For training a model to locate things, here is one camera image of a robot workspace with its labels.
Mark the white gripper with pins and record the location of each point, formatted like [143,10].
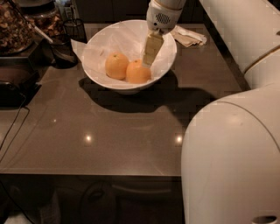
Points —
[162,17]

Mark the orange fruit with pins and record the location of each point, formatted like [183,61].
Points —
[115,65]
[136,73]

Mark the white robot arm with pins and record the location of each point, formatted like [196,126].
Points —
[230,158]

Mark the white paper bowl liner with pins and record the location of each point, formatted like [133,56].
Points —
[122,38]

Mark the white ceramic bowl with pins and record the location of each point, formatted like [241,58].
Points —
[99,77]

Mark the dark glass bowl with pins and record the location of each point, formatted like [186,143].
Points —
[62,52]

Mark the folded paper napkins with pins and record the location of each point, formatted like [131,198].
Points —
[188,38]

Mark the glass jar of nuts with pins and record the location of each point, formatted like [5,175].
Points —
[45,15]

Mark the large jar of dried snacks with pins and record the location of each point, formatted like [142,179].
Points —
[15,34]

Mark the dark appliance on left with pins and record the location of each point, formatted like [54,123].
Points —
[18,85]

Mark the black wire mesh cup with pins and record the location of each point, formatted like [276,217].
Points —
[75,30]

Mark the white utensil handle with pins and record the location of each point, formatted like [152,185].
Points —
[40,33]

